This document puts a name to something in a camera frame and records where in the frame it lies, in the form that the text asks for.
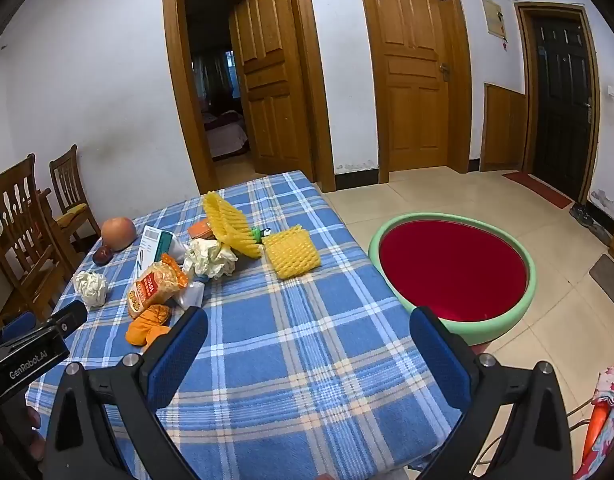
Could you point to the wooden chair with cushion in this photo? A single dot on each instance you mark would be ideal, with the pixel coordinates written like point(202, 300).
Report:
point(67, 180)

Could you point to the grey floor mat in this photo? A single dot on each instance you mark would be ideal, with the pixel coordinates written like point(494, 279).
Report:
point(611, 277)

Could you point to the dark red date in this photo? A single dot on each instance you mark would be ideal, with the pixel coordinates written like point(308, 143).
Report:
point(102, 256)

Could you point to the bed with pink cover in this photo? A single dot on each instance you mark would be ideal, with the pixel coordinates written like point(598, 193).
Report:
point(227, 135)

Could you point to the person's left hand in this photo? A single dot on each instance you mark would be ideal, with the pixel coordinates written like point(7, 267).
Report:
point(34, 417)

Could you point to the orange round fruit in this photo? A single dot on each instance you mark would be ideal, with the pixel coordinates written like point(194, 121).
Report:
point(118, 232)

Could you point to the large white tissue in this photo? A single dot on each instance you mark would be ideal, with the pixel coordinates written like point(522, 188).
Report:
point(209, 257)

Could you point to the green toy figure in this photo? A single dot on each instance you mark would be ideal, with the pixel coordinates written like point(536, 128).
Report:
point(257, 234)

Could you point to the yellow seat cushion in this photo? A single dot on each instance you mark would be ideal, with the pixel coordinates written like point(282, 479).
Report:
point(71, 215)

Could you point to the red doormat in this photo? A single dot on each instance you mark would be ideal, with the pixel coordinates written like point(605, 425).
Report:
point(537, 189)

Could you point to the blue plaid tablecloth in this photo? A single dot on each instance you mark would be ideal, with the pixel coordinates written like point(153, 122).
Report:
point(297, 320)

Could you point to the red printed cloth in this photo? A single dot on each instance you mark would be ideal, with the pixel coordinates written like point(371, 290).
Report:
point(609, 385)

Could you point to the white and green box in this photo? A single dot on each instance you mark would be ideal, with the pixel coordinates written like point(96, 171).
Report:
point(154, 245)

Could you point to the dark shoe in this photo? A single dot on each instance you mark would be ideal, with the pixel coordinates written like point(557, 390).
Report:
point(601, 234)
point(582, 215)

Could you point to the small white tissue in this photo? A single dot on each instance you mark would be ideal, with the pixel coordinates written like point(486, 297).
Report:
point(91, 287)

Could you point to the black metal door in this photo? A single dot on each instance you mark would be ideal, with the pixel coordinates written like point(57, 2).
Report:
point(562, 100)

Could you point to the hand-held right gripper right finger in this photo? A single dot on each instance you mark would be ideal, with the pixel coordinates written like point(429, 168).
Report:
point(439, 355)

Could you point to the beige wall panel box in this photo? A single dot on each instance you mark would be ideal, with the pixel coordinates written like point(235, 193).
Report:
point(492, 17)

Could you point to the yellow foam fruit net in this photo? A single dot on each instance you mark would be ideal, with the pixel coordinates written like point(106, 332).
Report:
point(292, 252)
point(227, 225)

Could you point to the wooden wall panel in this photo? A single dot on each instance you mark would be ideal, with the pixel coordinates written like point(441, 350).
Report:
point(504, 130)

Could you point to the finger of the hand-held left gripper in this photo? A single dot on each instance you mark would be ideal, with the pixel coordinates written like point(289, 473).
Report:
point(19, 325)
point(69, 316)

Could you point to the orange peel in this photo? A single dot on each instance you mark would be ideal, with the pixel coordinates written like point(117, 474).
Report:
point(147, 325)

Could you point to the clear-wrapped white tissue pack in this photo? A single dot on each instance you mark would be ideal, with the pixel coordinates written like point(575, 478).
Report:
point(189, 294)

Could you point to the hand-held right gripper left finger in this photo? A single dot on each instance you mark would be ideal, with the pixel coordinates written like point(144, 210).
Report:
point(179, 355)

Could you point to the red basin with green rim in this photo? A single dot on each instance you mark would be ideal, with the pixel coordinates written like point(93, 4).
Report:
point(452, 270)

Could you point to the panelled wooden door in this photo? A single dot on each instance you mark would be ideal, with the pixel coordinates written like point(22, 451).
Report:
point(267, 60)
point(412, 85)

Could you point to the orange noodle packet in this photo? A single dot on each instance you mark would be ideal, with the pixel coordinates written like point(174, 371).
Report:
point(152, 287)

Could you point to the wooden door frame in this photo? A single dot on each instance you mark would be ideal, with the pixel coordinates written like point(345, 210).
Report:
point(179, 85)
point(462, 85)
point(523, 85)

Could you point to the orange cardboard box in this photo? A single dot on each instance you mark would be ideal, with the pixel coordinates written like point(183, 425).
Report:
point(202, 230)

